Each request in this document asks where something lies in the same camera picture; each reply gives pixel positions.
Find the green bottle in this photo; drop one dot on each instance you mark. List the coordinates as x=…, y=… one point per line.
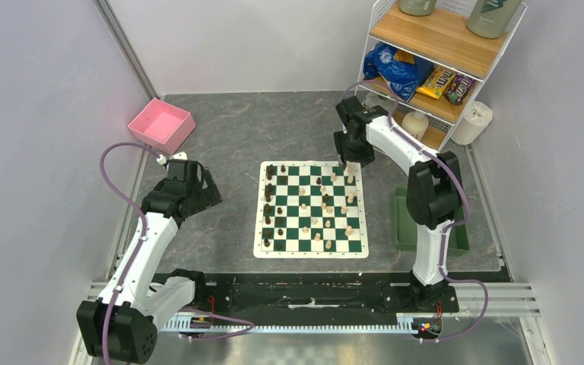
x=417, y=8
x=489, y=18

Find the white paper towel roll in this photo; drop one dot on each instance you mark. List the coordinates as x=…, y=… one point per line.
x=474, y=121

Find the green plastic tray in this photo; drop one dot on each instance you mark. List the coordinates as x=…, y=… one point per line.
x=405, y=229

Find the dark chess rook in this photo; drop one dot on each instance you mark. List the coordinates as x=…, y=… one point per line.
x=270, y=170

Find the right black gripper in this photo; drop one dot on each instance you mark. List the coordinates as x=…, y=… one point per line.
x=366, y=155

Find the green bottle top left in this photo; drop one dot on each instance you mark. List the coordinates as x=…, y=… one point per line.
x=417, y=8

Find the yellow candy bag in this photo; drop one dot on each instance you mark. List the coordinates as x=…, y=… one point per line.
x=437, y=82

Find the brown candy bag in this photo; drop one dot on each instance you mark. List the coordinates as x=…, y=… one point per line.
x=459, y=88

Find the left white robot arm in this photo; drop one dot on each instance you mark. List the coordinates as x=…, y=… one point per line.
x=123, y=322

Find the green white chess mat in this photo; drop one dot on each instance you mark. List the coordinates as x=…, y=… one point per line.
x=307, y=210

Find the cream soap bottle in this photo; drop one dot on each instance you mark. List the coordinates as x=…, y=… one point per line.
x=415, y=124

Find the blue snack bag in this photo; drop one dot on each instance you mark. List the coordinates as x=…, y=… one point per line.
x=401, y=70

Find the light chess piece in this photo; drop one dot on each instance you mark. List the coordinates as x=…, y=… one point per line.
x=351, y=169

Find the white wire wooden shelf rack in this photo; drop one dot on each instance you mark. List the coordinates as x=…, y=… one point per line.
x=444, y=39

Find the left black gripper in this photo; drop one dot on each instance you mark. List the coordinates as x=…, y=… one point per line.
x=209, y=196

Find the pink plastic bin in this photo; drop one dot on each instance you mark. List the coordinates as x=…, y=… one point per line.
x=162, y=126

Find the green bottle top right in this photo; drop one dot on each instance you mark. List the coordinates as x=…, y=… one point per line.
x=489, y=18

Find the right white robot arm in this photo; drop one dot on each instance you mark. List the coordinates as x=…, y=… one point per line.
x=434, y=193

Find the grey jar with lettering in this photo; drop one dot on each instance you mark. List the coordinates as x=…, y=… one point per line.
x=372, y=100

